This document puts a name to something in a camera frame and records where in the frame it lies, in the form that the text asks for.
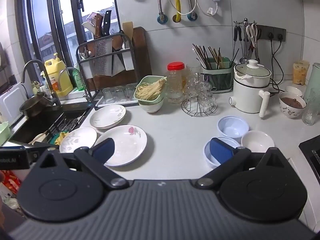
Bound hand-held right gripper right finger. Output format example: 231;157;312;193
194;137;288;190

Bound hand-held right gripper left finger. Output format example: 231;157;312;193
37;137;130;190

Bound light blue bowl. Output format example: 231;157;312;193
217;116;249;139
203;137;241;168

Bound white plate pink flower print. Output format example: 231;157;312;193
94;124;148;167

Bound white plate grey flower print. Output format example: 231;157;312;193
59;127;97;153

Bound white plate green leaf print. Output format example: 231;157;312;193
89;104;127;129

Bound plain white bowl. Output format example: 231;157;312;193
241;130;275;153

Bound red plastic bag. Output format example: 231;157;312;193
0;169;22;197

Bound light green basin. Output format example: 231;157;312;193
0;121;11;146

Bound white ladle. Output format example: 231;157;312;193
28;132;48;145

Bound black kitchen sink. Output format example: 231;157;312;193
9;104;95;146

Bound yellow dish rag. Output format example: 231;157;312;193
54;131;73;146

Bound sink drain rack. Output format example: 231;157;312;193
47;114;87;142

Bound clear drinking glass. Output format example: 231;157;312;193
126;85;137;101
114;86;126;103
101;87;114;104

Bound white plastic container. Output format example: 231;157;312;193
0;82;27;123

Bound dark metal pot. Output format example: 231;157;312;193
19;92;55;118

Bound cluster of clear glass cups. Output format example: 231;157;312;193
184;64;217;112

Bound white electric pot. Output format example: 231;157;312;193
228;59;272;118

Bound small chrome faucet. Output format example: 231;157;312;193
58;67;92;103

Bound green chopstick holder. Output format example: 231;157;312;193
200;57;232;93

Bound green dish soap bottle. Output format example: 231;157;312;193
72;69;87;92

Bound enoki mushrooms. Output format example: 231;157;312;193
136;77;167;101

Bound green plastic basket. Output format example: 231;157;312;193
133;75;167;105

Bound tall dark metal faucet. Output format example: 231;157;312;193
22;59;62;107

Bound clear jar red lid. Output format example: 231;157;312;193
167;62;187;104

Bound patterned bowl with brown food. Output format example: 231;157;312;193
279;91;307;119

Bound black dish rack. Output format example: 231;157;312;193
76;31;141;103

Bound yellow detergent bottle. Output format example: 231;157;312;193
44;53;73;97

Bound plain steel cleaver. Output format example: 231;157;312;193
111;39;126;77

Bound black stove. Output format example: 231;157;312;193
298;134;320;176

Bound textured steel cleaver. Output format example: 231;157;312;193
94;38;113;77

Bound small white bowl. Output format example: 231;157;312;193
285;86;303;97

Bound bunch of chopsticks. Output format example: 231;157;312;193
192;43;240;70

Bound tall textured glass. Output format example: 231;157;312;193
302;97;320;126

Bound brown wooden cutting board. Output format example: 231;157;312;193
93;26;153;91

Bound yellow packet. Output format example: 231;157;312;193
292;60;311;85

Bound light green kettle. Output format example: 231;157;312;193
303;63;320;105

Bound kitchen scissors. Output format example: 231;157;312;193
246;23;258;48

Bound wooden spatula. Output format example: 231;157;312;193
122;21;134;48

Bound metal utensil hook rack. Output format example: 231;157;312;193
233;18;262;30

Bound wire cup rack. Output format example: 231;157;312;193
181;97;217;117

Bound black power cable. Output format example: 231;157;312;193
271;33;286;92
267;32;280;93

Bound white handled knife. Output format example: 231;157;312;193
82;21;96;34

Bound brown handled knife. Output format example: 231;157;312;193
94;14;104;39

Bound black handled knife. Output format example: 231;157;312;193
102;10;112;37

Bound black wall outlet strip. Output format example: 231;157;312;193
255;24;287;42

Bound black window frame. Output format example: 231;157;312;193
15;0;118;85

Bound flexible metal hose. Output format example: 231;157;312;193
143;0;167;25
184;0;199;21

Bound yellow hose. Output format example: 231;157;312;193
170;0;182;22

